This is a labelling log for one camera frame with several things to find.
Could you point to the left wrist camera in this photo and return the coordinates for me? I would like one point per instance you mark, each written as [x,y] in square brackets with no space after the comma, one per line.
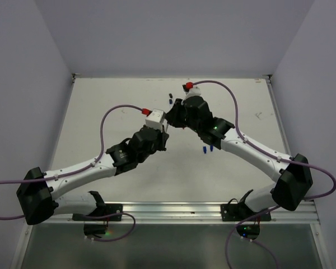
[155,119]

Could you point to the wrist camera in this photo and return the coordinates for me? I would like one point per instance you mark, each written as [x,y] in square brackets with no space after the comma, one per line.
[155,119]
[191,90]

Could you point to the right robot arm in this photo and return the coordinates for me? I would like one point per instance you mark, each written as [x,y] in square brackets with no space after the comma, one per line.
[290,175]

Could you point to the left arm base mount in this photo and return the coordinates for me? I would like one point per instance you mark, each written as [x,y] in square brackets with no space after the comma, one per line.
[102,211]

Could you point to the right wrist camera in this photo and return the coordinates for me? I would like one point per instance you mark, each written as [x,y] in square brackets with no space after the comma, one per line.
[191,90]

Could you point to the aluminium front rail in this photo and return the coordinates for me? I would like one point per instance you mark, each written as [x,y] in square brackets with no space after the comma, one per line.
[146,212]

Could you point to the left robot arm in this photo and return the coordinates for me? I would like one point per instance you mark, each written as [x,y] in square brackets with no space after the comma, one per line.
[44,194]

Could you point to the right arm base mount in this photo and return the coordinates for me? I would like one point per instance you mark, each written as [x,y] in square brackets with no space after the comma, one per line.
[237,211]

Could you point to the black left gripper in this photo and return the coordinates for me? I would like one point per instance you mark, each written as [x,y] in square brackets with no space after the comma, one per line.
[162,135]

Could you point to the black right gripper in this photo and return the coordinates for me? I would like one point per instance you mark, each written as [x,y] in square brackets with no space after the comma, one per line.
[173,115]

